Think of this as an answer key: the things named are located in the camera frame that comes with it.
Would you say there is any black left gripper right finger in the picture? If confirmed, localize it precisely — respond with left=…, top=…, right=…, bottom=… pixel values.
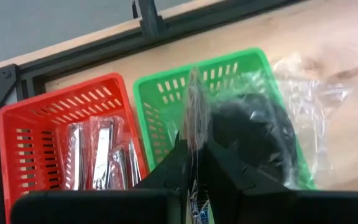
left=199, top=139, right=358, bottom=224

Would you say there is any black round sponge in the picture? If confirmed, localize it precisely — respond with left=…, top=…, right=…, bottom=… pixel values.
left=180, top=66, right=301, bottom=224
left=270, top=52, right=352, bottom=181

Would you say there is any red plastic basket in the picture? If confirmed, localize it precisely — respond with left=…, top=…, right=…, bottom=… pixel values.
left=0, top=72, right=151, bottom=224

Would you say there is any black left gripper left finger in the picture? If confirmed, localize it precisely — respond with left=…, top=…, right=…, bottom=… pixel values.
left=11, top=138, right=189, bottom=224

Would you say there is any black aluminium table frame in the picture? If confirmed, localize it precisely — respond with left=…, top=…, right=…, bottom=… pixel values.
left=0, top=0, right=307, bottom=224

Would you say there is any green plastic basket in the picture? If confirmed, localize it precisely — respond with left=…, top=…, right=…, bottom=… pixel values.
left=132, top=47, right=318, bottom=191

